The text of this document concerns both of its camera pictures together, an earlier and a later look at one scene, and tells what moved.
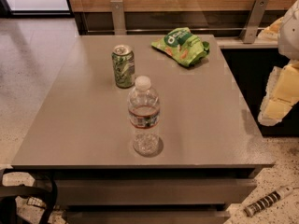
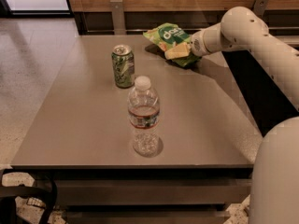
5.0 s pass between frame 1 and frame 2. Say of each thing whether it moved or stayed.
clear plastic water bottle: stayed
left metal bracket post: stayed
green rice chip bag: moved
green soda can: stayed
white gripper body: moved
